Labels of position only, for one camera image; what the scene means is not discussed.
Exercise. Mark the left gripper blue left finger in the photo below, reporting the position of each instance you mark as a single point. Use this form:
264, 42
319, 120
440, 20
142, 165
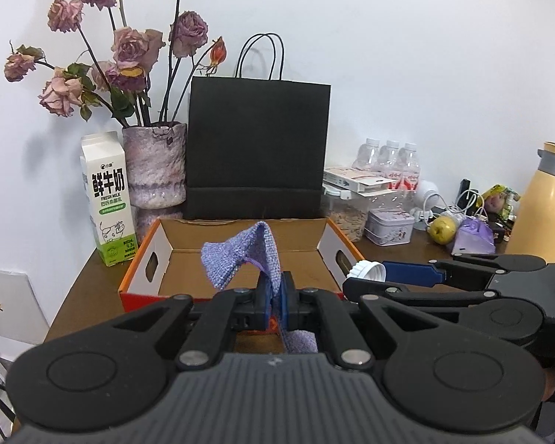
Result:
262, 303

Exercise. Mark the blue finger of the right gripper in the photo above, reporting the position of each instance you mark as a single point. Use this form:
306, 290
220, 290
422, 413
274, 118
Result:
414, 274

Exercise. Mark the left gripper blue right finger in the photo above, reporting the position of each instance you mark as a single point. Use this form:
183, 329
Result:
287, 303

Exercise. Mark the purple knitted drawstring pouch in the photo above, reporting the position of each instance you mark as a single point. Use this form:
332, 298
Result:
254, 246

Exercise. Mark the white plastic jar lid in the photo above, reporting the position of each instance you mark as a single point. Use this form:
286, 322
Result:
368, 270

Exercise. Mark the yellow green apple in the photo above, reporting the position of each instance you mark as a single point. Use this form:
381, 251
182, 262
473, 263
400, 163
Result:
442, 230

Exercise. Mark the small lavender tin box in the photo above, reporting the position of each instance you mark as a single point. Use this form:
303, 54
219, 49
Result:
389, 227

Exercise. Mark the red orange cardboard box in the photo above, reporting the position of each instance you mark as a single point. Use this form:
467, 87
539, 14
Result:
182, 263

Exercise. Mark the purple tissue pack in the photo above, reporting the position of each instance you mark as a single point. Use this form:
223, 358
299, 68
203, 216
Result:
473, 236

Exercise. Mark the yellow thermos jug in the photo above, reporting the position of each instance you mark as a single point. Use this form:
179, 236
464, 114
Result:
533, 232

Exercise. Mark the small white round device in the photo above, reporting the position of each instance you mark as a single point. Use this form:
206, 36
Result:
425, 197

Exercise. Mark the black charger plug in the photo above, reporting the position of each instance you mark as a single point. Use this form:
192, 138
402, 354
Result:
464, 197

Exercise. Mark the clear seed storage container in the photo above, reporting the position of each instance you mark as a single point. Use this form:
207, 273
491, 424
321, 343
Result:
348, 209

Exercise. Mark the colourful snack packet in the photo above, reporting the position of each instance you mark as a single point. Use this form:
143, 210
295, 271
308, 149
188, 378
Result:
499, 201

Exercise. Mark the right water bottle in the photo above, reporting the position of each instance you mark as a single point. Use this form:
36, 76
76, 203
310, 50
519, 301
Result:
410, 169

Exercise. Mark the water bottle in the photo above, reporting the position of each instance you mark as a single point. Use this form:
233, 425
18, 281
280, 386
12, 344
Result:
410, 169
387, 157
367, 155

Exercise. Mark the flat white box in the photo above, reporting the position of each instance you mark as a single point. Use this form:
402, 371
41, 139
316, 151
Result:
355, 179

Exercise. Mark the middle water bottle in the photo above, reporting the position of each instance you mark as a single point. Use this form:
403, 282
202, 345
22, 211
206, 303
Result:
387, 157

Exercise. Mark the left water bottle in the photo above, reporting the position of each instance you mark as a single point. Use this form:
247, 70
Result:
367, 155

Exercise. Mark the black paper shopping bag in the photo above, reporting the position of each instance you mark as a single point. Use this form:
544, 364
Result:
255, 148

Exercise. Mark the purple textured glass vase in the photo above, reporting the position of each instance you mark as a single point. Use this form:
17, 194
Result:
155, 161

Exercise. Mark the white green milk carton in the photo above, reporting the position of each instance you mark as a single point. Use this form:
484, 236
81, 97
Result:
106, 185

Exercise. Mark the dried pink rose bouquet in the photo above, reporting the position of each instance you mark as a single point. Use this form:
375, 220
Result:
122, 83

